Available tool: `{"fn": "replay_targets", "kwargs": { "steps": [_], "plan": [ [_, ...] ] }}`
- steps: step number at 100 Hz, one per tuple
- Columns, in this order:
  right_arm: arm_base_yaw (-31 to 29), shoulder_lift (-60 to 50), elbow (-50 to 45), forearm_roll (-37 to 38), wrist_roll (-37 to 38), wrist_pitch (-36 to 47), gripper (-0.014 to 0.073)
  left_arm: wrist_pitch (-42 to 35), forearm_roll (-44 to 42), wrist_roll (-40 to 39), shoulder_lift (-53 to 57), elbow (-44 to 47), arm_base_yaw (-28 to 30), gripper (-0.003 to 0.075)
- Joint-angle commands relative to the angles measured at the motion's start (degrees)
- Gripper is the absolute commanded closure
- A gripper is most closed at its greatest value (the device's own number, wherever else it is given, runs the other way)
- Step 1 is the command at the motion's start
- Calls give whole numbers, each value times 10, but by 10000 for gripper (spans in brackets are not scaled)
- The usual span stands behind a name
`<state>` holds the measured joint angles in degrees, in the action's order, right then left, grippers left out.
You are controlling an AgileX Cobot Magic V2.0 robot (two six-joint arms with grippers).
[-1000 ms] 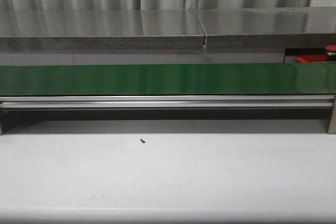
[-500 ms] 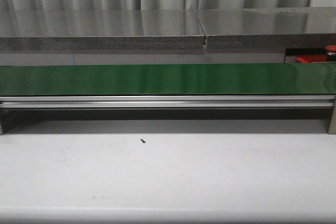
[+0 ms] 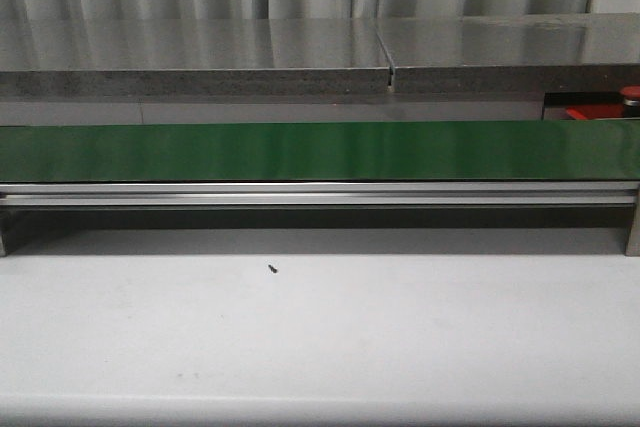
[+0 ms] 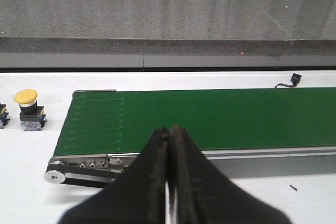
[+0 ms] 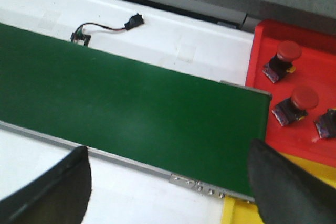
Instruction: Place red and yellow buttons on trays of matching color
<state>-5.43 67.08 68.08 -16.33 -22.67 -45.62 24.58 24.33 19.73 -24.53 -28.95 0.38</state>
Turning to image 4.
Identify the yellow mushroom push button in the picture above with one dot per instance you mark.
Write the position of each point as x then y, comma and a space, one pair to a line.
32, 117

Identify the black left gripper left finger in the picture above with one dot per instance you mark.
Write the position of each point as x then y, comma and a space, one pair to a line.
136, 196

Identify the black drive belt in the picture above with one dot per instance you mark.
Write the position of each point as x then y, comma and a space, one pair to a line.
84, 176

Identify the grey stone counter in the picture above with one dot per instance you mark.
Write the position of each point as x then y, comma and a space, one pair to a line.
166, 35

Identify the push button base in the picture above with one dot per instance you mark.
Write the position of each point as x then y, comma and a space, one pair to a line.
4, 116

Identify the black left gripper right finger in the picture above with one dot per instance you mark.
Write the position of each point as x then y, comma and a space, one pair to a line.
202, 194

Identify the green conveyor belt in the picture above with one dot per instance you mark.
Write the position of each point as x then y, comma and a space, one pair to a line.
210, 116

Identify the silver drive pulley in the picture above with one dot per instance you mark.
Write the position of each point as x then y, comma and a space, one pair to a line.
54, 177

